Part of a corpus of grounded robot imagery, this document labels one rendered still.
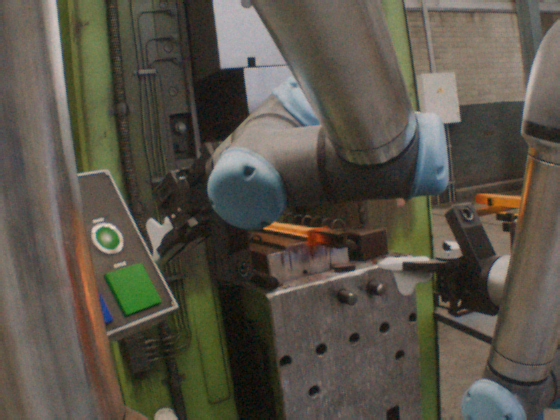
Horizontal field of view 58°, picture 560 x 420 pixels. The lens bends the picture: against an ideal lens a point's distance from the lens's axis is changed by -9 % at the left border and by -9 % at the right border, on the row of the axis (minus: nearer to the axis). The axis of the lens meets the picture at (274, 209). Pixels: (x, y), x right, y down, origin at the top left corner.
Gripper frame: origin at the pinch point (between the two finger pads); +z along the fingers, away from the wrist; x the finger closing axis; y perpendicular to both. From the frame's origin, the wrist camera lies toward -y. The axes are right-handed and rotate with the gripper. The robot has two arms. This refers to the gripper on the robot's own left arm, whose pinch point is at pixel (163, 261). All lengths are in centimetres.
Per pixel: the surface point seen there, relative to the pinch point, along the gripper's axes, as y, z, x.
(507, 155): 40, 158, -849
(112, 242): 8.5, 9.9, -0.5
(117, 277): 2.5, 9.5, 2.0
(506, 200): -18, -22, -85
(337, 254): -8, 8, -51
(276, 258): -3.2, 12.0, -37.4
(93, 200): 16.8, 10.2, -1.0
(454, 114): 129, 167, -750
